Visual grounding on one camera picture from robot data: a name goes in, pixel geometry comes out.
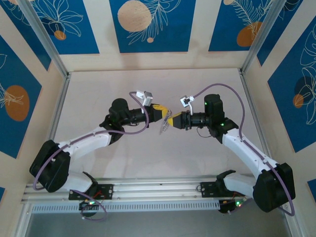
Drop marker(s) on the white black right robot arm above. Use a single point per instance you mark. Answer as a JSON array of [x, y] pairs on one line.
[[242, 148]]

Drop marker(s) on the aluminium side rail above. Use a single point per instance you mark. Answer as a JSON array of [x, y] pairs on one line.
[[56, 118], [251, 98]]

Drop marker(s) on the blue poster orange circle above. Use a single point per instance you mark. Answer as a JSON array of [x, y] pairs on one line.
[[14, 69], [222, 24]]

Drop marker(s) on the grey metal panel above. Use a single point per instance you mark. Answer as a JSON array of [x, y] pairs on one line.
[[158, 225]]

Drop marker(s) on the aluminium frame post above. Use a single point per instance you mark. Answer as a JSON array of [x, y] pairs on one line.
[[265, 32], [292, 222], [22, 222], [42, 32]]

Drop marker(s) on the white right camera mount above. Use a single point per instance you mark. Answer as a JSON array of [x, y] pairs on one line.
[[190, 111]]

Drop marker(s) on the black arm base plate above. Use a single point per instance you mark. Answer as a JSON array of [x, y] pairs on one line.
[[106, 191], [208, 188]]

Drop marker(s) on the steel key holder plate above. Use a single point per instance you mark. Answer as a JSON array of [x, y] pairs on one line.
[[164, 127]]

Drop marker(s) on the wide aluminium base rail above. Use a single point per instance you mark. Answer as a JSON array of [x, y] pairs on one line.
[[158, 190]]

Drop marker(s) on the controller board green light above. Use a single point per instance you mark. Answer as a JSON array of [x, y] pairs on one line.
[[86, 205], [229, 207]]

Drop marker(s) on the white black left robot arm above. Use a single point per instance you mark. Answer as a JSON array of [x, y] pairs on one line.
[[84, 143]]

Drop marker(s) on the blue poster peach circle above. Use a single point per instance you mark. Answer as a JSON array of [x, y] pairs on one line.
[[172, 37]]

